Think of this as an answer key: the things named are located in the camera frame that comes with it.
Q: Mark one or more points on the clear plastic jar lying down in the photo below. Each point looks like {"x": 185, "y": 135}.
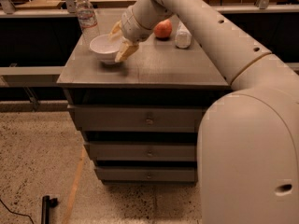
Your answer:
{"x": 183, "y": 37}

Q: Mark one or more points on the grey metal railing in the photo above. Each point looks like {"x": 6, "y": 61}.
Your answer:
{"x": 31, "y": 72}

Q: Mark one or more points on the grey drawer cabinet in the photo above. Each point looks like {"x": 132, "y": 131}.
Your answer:
{"x": 172, "y": 96}

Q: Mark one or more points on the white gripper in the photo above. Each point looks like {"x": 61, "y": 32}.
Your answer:
{"x": 133, "y": 25}

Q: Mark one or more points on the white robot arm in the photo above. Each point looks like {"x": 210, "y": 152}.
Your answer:
{"x": 248, "y": 140}

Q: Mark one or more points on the red apple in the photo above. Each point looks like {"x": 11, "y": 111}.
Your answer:
{"x": 163, "y": 29}

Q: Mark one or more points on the top grey drawer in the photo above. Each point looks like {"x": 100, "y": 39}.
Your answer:
{"x": 98, "y": 118}

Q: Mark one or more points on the clear plastic water bottle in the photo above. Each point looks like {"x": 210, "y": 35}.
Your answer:
{"x": 87, "y": 20}

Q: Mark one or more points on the grey drawer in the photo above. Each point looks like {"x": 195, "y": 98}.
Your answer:
{"x": 137, "y": 151}
{"x": 98, "y": 118}
{"x": 143, "y": 174}

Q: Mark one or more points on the middle grey drawer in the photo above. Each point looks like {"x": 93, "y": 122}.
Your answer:
{"x": 137, "y": 151}

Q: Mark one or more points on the black floor stand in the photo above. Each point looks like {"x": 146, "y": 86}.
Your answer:
{"x": 47, "y": 210}

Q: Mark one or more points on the bottom grey drawer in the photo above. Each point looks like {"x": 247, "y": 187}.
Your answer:
{"x": 143, "y": 174}

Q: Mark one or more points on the white bowl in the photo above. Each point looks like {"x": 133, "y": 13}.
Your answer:
{"x": 105, "y": 48}

